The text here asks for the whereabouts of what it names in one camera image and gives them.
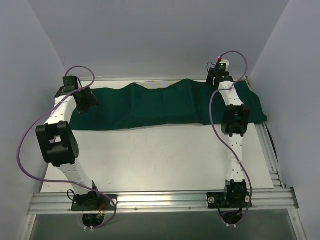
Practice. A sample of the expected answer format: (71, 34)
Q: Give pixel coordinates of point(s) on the front aluminium frame rail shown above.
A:
(163, 202)

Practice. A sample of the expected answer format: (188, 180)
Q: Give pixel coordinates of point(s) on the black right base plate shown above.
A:
(224, 200)

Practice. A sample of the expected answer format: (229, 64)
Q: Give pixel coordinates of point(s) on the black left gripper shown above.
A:
(88, 100)

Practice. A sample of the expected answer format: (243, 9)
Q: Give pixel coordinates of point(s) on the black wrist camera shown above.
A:
(221, 68)
(70, 83)

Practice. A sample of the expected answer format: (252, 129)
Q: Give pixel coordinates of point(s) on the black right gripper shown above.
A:
(211, 76)

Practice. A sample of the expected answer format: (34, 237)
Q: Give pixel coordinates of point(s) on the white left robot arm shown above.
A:
(57, 142)

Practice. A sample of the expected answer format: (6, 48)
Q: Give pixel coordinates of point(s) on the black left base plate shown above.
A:
(91, 202)

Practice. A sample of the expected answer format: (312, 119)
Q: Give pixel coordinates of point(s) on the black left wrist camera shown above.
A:
(70, 83)

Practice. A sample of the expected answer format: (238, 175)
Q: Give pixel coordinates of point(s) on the green surgical cloth kit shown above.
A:
(134, 106)

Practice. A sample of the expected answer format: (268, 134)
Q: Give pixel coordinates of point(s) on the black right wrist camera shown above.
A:
(221, 68)

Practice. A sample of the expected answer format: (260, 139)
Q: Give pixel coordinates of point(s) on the back aluminium frame rail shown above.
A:
(101, 78)

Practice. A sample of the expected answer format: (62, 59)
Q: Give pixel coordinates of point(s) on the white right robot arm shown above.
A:
(234, 125)

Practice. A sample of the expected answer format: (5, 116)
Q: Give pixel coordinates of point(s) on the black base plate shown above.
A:
(91, 202)
(224, 200)

